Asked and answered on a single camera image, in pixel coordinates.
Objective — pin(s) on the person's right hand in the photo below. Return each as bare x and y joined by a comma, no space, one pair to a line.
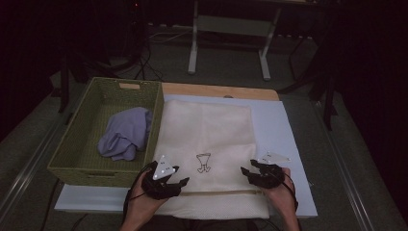
285,202

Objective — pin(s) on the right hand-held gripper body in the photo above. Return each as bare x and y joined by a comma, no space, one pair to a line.
269,176

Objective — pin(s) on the pale blue board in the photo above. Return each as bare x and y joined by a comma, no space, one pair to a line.
279,128

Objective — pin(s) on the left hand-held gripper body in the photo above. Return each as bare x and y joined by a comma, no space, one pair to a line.
160,171

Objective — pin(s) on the purple cloth garment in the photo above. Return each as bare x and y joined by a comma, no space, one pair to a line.
125,134

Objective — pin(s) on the metal floor rail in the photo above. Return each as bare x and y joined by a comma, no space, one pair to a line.
29,166
346,179

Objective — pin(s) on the person's dark clothed lap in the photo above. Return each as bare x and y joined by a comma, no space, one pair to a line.
205,226

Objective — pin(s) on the white metal desk frame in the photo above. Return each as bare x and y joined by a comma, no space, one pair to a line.
224,25

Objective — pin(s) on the cream mesh laundry bag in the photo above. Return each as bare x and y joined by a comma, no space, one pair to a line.
208,128

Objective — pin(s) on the person's left hand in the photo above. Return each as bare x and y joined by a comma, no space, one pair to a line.
138,208

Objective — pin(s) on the black stand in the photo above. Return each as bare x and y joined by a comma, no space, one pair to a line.
64,89
328,106

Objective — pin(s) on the green woven basket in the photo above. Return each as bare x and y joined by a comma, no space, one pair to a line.
96,96

